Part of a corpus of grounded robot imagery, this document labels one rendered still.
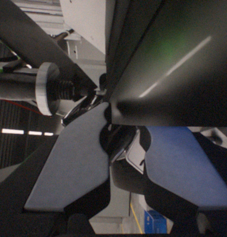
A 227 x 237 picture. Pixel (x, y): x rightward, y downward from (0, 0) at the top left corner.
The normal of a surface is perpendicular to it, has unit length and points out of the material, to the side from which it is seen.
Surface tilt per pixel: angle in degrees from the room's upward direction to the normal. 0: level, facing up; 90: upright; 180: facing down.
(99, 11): 50
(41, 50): 128
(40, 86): 90
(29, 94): 90
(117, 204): 90
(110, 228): 90
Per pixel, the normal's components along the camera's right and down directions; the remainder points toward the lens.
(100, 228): 0.04, -0.11
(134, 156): -0.56, 0.01
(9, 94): 0.00, 0.61
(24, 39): 0.71, -0.58
